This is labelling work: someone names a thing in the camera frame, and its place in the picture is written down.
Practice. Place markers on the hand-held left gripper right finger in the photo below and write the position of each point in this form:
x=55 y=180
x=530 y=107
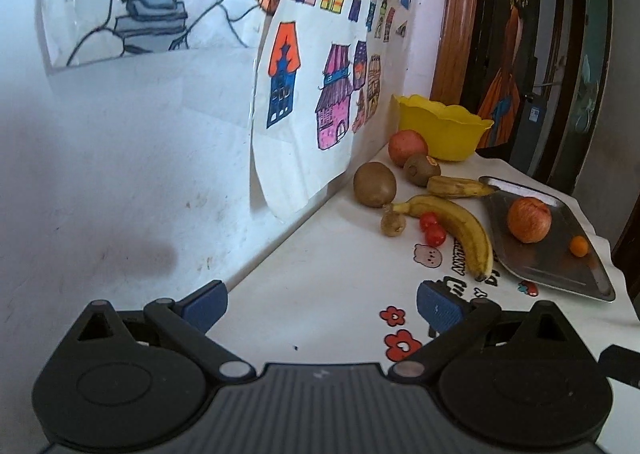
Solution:
x=440 y=306

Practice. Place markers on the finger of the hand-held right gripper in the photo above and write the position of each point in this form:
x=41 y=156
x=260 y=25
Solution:
x=622 y=365

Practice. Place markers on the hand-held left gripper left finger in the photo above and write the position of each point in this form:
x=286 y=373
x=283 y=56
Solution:
x=207 y=304

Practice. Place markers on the large yellow banana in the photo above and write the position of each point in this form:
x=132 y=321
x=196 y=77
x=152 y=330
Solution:
x=460 y=224

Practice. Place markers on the small round brown fruit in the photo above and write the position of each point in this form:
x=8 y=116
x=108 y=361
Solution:
x=392 y=223

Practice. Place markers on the metal tray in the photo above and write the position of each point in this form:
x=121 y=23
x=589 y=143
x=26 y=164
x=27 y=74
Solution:
x=540 y=269

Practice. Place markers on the small spotted banana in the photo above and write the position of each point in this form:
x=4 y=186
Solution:
x=460 y=186

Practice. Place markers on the large brown kiwi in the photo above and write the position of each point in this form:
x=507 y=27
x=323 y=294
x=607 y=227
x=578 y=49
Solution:
x=374 y=184

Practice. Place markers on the white printed tablecloth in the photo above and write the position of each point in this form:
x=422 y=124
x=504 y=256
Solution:
x=325 y=294

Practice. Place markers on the red-orange apple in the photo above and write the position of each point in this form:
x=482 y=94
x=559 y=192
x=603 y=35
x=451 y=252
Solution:
x=529 y=219

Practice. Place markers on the small orange citrus fruit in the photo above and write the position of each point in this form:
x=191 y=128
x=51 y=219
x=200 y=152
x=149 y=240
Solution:
x=579 y=245

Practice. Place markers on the small kiwi with sticker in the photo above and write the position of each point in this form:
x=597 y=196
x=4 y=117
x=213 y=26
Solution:
x=421 y=170

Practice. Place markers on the dark red apple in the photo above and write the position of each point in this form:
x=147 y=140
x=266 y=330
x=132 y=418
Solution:
x=406 y=146

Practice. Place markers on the yellow plastic bowl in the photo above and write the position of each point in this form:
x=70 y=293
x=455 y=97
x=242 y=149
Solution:
x=450 y=134

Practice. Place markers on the coloured houses drawing sheet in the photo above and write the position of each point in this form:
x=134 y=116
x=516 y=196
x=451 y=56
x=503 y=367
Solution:
x=300 y=154

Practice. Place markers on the dark figure wall poster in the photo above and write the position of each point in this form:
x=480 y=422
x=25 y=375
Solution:
x=505 y=34

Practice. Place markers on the dark brown door frame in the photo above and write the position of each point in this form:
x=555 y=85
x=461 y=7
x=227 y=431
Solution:
x=575 y=59

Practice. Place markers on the light wooden door frame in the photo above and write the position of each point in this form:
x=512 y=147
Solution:
x=452 y=24

